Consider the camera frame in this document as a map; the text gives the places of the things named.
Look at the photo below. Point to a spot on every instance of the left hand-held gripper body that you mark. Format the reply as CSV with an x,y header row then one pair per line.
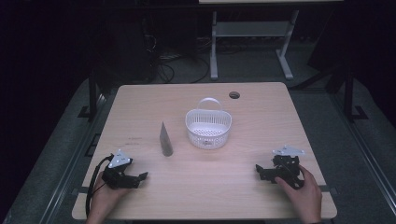
x,y
118,169

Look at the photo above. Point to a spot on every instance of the black frame post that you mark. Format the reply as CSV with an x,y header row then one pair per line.
x,y
92,96
350,96

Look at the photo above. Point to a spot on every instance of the white plastic basket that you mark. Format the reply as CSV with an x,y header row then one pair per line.
x,y
208,127

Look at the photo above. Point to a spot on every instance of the grey metal stand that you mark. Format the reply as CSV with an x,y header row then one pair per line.
x,y
249,29

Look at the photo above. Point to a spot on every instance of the person's left hand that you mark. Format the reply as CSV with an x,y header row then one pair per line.
x,y
107,199

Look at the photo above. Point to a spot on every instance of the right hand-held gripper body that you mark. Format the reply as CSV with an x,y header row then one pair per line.
x,y
288,166

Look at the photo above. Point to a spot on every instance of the person's right hand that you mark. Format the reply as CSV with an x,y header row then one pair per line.
x,y
303,196

